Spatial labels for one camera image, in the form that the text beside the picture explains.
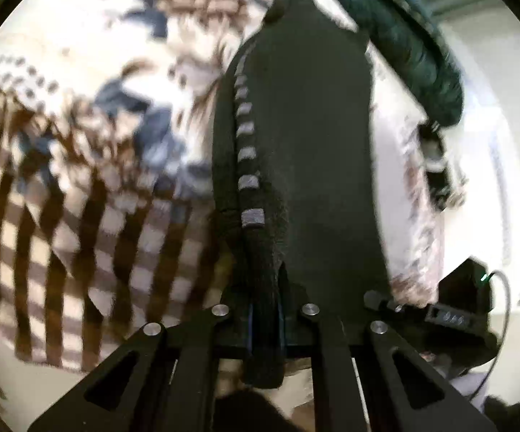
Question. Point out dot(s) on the folded dark striped clothes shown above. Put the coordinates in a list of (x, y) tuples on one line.
[(435, 162)]

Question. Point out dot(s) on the dark grey striped sweater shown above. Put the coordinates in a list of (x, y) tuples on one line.
[(305, 144)]

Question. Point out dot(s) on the floral checkered bedspread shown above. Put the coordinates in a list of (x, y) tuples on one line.
[(62, 144)]

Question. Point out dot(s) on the white headboard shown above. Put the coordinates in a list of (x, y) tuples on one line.
[(480, 99)]

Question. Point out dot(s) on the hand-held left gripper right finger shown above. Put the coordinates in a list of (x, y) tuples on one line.
[(300, 324)]

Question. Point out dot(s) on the teal plush blanket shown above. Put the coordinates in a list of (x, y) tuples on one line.
[(413, 54)]

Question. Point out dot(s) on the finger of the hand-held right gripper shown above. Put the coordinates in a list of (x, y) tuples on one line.
[(390, 304)]

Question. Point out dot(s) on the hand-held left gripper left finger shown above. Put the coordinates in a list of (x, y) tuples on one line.
[(237, 324)]

